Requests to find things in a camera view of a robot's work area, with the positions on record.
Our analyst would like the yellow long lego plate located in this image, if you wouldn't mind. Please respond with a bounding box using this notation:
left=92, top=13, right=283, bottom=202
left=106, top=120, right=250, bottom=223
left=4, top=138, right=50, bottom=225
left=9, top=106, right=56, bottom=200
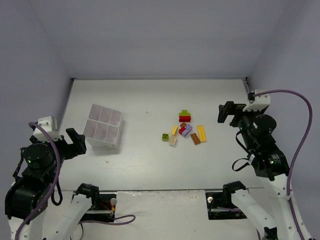
left=197, top=125, right=207, bottom=143

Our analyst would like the purple square lego brick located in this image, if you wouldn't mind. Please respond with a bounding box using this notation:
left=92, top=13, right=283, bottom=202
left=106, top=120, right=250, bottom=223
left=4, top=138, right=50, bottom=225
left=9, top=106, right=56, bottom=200
left=184, top=124, right=193, bottom=132

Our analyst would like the brown lego plate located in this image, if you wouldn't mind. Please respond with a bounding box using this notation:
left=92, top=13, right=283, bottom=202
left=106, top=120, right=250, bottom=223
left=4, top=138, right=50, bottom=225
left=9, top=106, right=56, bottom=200
left=190, top=133, right=201, bottom=145

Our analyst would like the brown lego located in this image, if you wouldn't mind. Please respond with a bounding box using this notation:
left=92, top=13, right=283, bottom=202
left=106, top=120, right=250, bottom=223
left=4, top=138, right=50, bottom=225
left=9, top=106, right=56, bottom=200
left=180, top=122, right=187, bottom=129

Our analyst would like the small red lego brick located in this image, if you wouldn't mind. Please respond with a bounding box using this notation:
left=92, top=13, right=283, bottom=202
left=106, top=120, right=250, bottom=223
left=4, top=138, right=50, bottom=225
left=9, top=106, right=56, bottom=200
left=179, top=127, right=186, bottom=135

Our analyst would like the yellow curved lego piece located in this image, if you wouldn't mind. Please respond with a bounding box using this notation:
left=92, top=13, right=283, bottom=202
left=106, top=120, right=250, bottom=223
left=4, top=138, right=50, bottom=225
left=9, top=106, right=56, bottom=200
left=171, top=125, right=178, bottom=136

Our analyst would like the green small lego brick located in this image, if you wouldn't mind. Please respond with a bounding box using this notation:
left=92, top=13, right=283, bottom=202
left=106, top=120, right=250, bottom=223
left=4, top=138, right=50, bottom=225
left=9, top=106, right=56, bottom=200
left=162, top=133, right=170, bottom=142

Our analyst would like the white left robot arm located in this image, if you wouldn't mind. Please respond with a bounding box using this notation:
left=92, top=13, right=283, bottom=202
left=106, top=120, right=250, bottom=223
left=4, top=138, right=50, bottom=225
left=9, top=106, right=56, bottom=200
left=5, top=116, right=136, bottom=240

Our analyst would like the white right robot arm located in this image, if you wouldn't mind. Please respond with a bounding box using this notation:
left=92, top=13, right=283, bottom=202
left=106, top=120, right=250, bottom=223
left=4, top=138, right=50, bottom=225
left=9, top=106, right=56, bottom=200
left=217, top=101, right=312, bottom=240

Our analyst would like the white divided sorting container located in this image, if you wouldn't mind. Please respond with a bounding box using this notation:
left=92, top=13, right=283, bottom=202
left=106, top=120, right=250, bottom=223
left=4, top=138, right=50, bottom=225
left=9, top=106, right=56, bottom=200
left=83, top=104, right=124, bottom=150

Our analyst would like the green stepped lego brick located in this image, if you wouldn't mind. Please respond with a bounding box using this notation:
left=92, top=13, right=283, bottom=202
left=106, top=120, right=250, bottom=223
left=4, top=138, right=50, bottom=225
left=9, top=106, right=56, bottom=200
left=179, top=109, right=191, bottom=117

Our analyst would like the red long lego brick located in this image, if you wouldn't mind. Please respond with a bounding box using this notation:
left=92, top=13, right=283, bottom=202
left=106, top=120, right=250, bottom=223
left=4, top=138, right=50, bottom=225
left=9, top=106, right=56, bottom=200
left=179, top=115, right=192, bottom=123

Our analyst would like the tan printed lego brick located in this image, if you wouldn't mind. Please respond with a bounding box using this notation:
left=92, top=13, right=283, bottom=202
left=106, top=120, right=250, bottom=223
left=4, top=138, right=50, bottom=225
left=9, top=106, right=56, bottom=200
left=169, top=135, right=177, bottom=147

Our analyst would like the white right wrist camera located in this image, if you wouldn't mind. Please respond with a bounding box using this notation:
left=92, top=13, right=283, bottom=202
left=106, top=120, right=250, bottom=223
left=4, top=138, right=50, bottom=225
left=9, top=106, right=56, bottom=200
left=242, top=89, right=271, bottom=112

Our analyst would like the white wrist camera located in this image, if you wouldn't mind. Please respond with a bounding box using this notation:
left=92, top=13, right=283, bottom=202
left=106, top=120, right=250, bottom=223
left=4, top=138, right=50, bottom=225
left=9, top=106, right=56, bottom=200
left=32, top=116, right=62, bottom=143
left=242, top=89, right=271, bottom=112

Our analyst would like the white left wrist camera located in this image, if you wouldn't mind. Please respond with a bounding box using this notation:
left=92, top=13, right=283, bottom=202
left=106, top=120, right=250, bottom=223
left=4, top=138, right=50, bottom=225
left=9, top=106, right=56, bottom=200
left=32, top=116, right=62, bottom=143

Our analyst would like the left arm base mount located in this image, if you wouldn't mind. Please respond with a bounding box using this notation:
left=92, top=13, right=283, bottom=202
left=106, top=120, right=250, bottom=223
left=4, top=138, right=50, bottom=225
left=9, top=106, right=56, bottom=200
left=69, top=192, right=137, bottom=226

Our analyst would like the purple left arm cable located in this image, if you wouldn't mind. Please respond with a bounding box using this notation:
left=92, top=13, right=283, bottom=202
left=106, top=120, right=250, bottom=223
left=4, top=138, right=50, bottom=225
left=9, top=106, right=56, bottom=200
left=14, top=121, right=63, bottom=240

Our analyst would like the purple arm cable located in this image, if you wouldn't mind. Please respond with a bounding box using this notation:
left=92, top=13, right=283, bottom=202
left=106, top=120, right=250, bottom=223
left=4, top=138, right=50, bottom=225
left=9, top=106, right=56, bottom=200
left=253, top=89, right=314, bottom=240
left=14, top=121, right=63, bottom=240

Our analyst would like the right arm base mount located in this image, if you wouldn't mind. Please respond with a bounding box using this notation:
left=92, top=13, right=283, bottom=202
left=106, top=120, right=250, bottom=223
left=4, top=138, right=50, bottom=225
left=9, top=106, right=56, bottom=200
left=205, top=191, right=247, bottom=221

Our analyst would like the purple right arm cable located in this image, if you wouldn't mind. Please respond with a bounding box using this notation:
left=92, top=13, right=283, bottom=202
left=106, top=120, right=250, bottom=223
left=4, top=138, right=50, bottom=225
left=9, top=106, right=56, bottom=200
left=253, top=89, right=314, bottom=240

